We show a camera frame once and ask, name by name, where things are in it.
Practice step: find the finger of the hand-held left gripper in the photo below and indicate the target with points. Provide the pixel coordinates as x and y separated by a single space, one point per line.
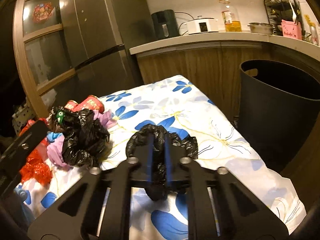
25 152

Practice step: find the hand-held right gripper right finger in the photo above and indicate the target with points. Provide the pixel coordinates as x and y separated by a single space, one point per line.
167 160

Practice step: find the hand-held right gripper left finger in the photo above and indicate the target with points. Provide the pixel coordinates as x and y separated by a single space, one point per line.
149 160

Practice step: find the small black plastic bag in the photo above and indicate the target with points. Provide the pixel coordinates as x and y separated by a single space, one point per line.
158 145

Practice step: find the red paper cup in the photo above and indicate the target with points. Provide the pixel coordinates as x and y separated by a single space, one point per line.
71 105
90 103

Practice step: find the black trash bin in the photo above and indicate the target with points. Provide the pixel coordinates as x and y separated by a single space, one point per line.
262 120

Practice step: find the person's left hand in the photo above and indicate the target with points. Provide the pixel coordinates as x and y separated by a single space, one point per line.
21 195

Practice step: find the red plastic bag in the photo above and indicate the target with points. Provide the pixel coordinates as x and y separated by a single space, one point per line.
35 170

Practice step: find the purple plastic bag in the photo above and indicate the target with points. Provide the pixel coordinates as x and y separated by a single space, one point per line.
56 152

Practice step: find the blue disposable glove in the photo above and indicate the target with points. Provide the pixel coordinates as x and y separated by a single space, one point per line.
53 136

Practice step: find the green label tag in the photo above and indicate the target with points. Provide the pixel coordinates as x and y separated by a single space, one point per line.
60 115

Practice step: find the blue floral white cloth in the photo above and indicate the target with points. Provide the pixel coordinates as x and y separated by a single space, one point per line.
200 120

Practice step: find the large crumpled black plastic bag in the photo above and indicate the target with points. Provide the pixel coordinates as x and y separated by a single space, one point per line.
85 137

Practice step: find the wooden glass door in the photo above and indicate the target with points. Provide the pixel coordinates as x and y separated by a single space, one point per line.
21 62

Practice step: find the wooden kitchen counter cabinet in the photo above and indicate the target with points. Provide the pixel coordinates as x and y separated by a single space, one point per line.
187 65

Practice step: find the dark air fryer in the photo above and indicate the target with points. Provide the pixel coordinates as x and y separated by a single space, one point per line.
163 22

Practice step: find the white rice cooker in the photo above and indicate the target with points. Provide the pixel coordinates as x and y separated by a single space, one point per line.
202 26

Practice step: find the grey refrigerator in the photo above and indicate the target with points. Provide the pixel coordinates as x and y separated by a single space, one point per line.
100 30

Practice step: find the red round door decoration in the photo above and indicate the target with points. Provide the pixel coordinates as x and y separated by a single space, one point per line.
42 11

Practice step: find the cooking oil bottle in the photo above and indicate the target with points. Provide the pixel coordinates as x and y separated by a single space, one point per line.
231 20

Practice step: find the steel pot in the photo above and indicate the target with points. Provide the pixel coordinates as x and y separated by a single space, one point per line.
260 28

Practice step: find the pink utensil holder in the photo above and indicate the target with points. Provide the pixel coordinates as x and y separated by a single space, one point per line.
290 30

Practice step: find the white plastic spoon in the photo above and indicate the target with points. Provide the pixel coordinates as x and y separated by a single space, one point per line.
293 11

